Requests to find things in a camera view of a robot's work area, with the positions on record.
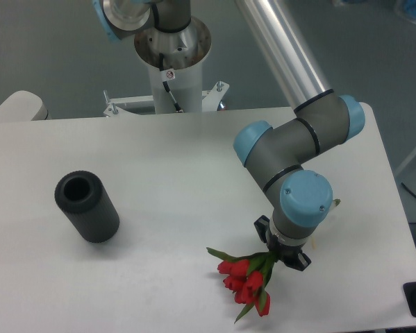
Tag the white chair back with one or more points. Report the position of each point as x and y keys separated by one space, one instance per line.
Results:
x=23 y=106

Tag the red tulip bouquet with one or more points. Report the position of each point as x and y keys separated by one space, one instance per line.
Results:
x=248 y=276

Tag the black ribbed vase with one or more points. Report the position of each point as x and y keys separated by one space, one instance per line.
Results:
x=83 y=199

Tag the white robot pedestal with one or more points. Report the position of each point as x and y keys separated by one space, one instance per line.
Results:
x=174 y=62

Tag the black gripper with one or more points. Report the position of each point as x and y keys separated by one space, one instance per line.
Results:
x=289 y=250

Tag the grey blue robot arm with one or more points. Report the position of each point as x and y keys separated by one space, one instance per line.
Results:
x=273 y=156

